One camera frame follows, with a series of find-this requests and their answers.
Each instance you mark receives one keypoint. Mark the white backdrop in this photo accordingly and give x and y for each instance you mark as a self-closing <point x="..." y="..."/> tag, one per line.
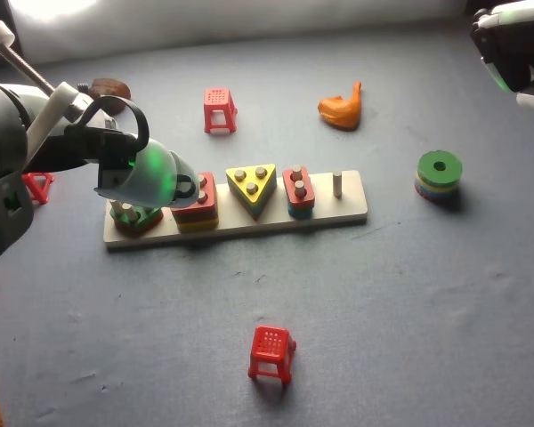
<point x="204" y="22"/>

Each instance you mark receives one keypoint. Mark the coloured rings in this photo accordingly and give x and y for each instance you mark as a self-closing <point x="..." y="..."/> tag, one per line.
<point x="427" y="171"/>

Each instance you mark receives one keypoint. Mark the grey table cloth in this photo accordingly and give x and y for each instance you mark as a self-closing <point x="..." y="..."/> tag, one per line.
<point x="382" y="311"/>

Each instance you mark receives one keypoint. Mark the green cross block stack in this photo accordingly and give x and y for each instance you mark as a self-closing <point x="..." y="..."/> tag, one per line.
<point x="149" y="220"/>

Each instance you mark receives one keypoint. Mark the wooden peg sorting board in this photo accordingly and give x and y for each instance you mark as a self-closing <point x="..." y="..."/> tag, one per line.
<point x="329" y="209"/>

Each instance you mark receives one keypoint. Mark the orange toy roast chicken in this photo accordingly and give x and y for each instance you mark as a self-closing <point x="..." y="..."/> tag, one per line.
<point x="342" y="111"/>

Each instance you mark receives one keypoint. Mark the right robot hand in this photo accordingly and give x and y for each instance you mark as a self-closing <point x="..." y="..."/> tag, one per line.
<point x="507" y="49"/>

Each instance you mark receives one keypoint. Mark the red oblong block stack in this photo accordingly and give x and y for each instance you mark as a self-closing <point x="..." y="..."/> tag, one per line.
<point x="299" y="207"/>

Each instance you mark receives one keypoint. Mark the red plastic toy stool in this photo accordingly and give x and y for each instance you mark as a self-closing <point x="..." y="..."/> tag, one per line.
<point x="218" y="98"/>
<point x="271" y="342"/>
<point x="38" y="177"/>

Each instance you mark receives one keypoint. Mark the yellow triangle block stack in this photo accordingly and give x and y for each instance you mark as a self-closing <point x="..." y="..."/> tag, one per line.
<point x="253" y="204"/>

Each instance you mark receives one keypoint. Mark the brown toy food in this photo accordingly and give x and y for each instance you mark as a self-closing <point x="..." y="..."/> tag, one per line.
<point x="111" y="89"/>

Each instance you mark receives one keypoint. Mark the red square block stack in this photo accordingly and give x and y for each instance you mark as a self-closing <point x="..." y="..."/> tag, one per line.
<point x="196" y="218"/>

